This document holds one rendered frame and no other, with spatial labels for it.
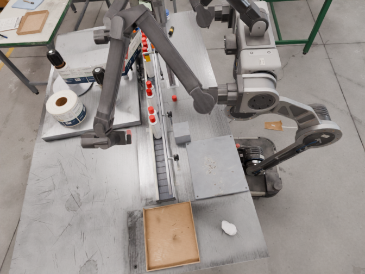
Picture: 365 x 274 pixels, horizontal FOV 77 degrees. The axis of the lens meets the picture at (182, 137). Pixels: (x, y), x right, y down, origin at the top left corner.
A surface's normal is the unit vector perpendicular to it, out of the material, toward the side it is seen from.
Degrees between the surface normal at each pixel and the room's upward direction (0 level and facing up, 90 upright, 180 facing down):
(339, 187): 0
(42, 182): 0
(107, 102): 49
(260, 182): 0
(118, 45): 62
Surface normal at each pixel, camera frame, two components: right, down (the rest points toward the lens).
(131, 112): -0.09, -0.50
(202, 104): -0.10, 0.36
